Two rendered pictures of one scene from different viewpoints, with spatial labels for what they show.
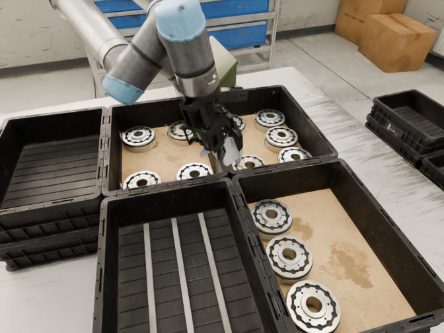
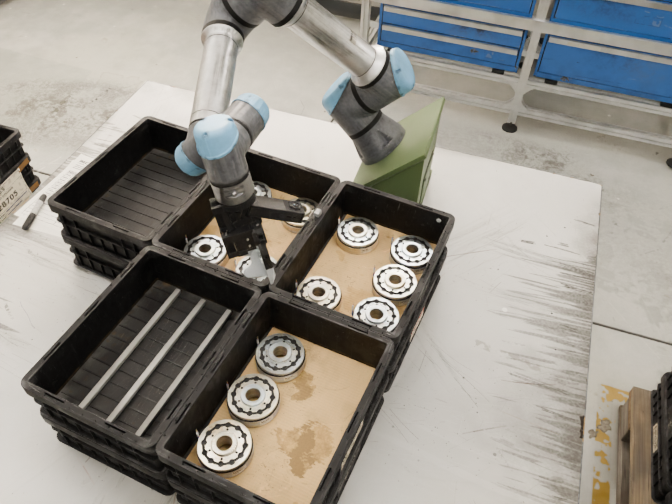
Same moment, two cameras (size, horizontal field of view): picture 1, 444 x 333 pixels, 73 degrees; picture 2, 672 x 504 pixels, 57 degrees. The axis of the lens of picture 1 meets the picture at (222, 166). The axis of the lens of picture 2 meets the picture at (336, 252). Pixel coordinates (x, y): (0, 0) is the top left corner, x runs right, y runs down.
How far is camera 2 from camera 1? 0.82 m
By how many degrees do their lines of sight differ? 26
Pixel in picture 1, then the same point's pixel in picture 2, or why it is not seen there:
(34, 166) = (145, 175)
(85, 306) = not seen: hidden behind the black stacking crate
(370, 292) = (293, 480)
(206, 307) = (158, 387)
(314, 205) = (343, 376)
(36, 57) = not seen: outside the picture
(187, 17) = (208, 143)
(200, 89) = (221, 198)
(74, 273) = not seen: hidden behind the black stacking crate
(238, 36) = (632, 74)
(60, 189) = (146, 212)
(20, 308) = (62, 299)
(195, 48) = (215, 166)
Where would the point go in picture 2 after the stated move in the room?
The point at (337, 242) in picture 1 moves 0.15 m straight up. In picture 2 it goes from (319, 422) to (320, 382)
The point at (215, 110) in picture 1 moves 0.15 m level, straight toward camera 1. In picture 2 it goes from (246, 220) to (188, 266)
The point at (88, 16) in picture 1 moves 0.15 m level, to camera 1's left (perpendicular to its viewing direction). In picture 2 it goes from (206, 74) to (159, 50)
